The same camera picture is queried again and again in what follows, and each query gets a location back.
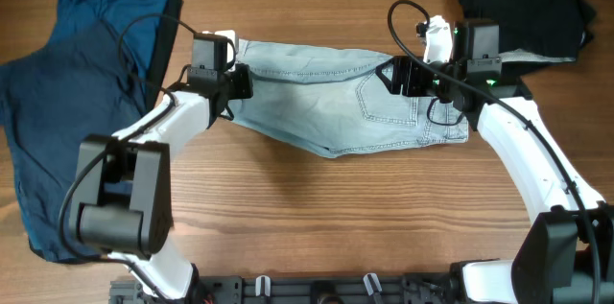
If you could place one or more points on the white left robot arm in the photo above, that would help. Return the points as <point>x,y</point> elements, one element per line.
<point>118,209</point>

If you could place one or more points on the black garment under shirt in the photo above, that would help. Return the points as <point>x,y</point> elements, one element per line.
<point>165,36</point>

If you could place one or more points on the light blue denim shorts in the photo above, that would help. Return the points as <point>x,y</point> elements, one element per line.
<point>330,102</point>

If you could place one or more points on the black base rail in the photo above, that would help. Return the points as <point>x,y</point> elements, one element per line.
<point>410,288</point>

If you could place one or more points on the black folded garment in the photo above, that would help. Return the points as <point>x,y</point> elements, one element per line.
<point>535,34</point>

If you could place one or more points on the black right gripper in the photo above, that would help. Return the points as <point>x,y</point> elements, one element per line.
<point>401,63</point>

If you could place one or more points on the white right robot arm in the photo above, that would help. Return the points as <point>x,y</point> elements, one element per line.
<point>567,256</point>

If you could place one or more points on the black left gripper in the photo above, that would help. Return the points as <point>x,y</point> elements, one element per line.
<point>244,88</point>

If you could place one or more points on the blue shirt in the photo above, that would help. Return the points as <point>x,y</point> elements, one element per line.
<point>89,78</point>

